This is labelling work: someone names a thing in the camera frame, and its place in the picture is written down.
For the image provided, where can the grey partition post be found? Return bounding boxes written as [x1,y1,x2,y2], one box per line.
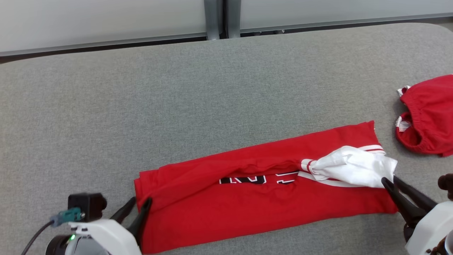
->
[219,0,229,38]

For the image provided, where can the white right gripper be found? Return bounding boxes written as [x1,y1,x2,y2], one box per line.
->
[381,175,453,255]

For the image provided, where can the red white basketball shirt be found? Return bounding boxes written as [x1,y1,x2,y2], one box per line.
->
[134,120,398,254]

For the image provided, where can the red basketball shorts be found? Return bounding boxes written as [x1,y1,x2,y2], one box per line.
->
[395,74,453,157]

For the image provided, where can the grey rounded post foot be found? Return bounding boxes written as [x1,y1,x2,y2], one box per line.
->
[204,0,221,40]
[227,0,242,39]

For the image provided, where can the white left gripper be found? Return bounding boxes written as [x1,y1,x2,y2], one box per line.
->
[68,196,153,255]

